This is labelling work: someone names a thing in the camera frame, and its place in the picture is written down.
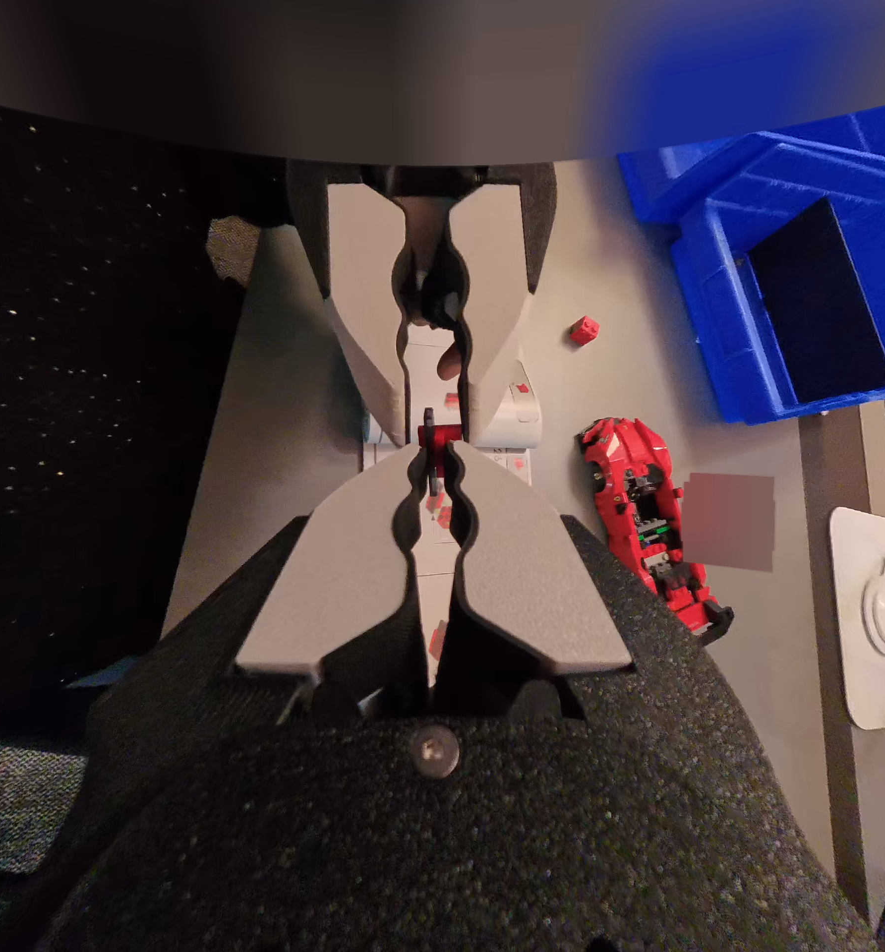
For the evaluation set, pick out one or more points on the blue plastic storage bin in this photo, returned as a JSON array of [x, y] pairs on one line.
[[650, 186]]

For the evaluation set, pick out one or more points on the lego instruction booklet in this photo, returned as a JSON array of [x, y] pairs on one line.
[[498, 428]]

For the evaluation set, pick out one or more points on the small red green lego assembly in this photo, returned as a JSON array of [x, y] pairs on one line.
[[583, 331]]

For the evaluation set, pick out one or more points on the black panel on white stand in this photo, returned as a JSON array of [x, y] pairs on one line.
[[873, 595]]

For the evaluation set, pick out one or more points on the blue bin with black divider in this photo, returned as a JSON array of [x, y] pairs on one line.
[[717, 297]]

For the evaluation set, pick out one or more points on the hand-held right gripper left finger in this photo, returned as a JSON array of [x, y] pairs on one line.
[[323, 580]]

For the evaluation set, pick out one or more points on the red lego car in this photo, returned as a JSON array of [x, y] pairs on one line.
[[621, 476]]

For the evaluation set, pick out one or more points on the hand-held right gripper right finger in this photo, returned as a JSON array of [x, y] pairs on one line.
[[539, 587]]

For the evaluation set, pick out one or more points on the person's left hand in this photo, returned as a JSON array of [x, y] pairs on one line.
[[450, 364]]

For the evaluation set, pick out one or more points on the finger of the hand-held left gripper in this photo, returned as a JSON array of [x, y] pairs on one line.
[[494, 282], [360, 282]]

